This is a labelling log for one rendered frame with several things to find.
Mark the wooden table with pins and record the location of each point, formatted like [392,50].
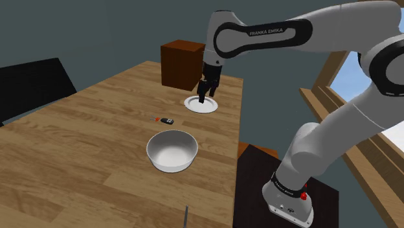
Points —
[79,142]

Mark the wooden framed window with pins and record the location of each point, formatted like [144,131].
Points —
[363,164]

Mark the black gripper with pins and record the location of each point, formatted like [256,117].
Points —
[211,72]

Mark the brown box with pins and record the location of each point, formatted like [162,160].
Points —
[180,68]

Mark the dark robot stand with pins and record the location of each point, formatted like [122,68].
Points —
[252,189]

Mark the white plate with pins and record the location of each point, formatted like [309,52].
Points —
[197,107]

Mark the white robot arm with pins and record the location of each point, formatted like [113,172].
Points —
[334,28]

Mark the slim grey utensil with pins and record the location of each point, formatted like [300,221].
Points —
[186,218]

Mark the white bowl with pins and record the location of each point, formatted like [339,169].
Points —
[172,154]

